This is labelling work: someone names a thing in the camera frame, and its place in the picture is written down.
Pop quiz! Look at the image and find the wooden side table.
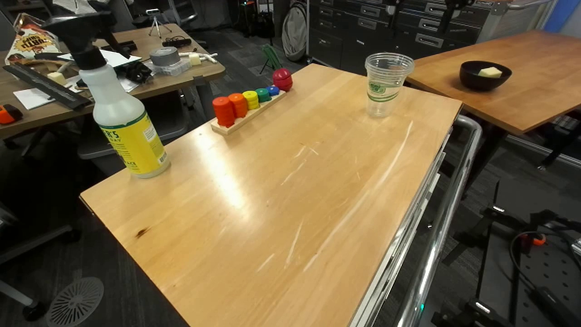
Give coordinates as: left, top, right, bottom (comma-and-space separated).
405, 29, 581, 138

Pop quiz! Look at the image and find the black handheld device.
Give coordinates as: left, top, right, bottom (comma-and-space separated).
114, 58, 154, 85

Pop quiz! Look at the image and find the long black bar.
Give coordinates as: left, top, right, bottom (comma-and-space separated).
2, 61, 92, 112

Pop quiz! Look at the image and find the orange clip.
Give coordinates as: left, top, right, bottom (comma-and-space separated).
521, 232, 548, 248

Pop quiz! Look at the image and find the black cable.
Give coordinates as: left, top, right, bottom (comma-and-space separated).
506, 227, 581, 327

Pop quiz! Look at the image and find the blue panel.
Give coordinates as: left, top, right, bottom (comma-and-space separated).
541, 0, 581, 34

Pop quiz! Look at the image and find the black bowl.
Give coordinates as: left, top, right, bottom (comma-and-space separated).
457, 58, 514, 92

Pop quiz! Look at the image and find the black table leg frame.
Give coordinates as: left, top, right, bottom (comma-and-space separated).
477, 127, 508, 201

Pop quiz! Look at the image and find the printed snack bag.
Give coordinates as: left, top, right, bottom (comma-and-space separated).
3, 12, 63, 67

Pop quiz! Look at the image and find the grey plastic storage bin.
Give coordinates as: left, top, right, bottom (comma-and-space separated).
477, 0, 555, 41

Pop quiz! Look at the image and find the small green frame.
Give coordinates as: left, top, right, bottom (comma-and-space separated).
259, 43, 283, 72

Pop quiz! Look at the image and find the wooden peg toy board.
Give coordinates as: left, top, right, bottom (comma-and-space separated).
209, 83, 287, 138

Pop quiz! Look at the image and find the silver metal cart rail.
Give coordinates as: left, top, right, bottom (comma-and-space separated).
350, 112, 486, 327

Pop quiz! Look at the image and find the white paper sheet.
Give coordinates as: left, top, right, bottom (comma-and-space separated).
11, 85, 58, 112

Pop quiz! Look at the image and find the black flat remote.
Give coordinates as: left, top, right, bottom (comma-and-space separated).
161, 34, 194, 49

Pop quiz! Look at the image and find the dark drawer cabinet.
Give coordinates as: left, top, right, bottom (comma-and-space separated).
307, 0, 505, 74

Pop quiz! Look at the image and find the grey office chair base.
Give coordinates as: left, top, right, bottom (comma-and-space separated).
0, 201, 78, 323

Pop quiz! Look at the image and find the white plastic piece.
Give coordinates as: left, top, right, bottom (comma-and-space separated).
178, 50, 219, 65

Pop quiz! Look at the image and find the yellow toy cylinder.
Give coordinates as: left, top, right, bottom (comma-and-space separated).
241, 88, 261, 112

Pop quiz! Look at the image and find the round grey floor grate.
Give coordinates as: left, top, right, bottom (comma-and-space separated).
43, 276, 105, 327

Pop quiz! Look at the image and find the round white mesh disc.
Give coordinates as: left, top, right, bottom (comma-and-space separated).
279, 0, 310, 61

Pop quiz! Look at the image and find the pale yellow block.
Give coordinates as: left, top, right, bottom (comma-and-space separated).
477, 65, 505, 79

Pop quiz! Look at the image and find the small orange object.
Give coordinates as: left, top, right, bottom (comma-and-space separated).
0, 103, 23, 127

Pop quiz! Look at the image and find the red toy apple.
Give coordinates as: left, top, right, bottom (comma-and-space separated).
270, 67, 296, 92

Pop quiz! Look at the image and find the cluttered wooden desk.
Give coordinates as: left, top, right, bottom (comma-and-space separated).
0, 21, 227, 141

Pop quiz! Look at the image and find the white spray bottle yellow label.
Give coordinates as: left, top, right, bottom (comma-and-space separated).
42, 10, 172, 179

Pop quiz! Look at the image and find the orange toy cylinder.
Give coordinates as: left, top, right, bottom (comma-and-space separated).
227, 90, 250, 119

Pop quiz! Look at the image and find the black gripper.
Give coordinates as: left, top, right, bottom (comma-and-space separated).
443, 0, 479, 14

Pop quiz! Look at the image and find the red toy cylinder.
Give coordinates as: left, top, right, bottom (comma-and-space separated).
210, 94, 238, 128

